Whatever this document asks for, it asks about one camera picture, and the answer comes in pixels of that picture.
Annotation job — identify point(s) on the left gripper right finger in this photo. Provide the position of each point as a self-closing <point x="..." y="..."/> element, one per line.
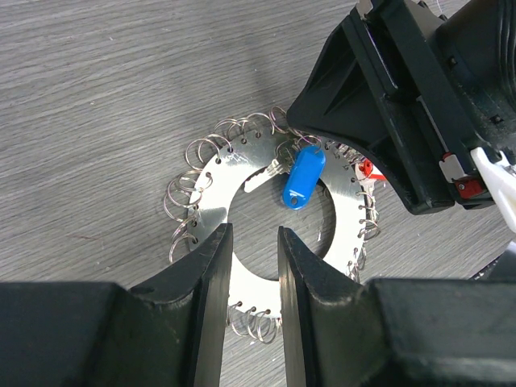
<point x="395" y="331"/>

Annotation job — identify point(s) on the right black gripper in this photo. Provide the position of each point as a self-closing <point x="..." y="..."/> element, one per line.
<point x="416" y="94"/>

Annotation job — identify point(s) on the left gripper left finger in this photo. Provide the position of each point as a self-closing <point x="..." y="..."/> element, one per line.
<point x="166" y="331"/>

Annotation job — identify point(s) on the blue tag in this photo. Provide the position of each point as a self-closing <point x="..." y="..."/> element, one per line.
<point x="303" y="177"/>

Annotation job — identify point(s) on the red tag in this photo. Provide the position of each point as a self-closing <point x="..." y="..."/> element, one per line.
<point x="367" y="170"/>

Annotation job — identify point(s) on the metal disc keyring holder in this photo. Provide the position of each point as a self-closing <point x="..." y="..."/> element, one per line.
<point x="235" y="171"/>

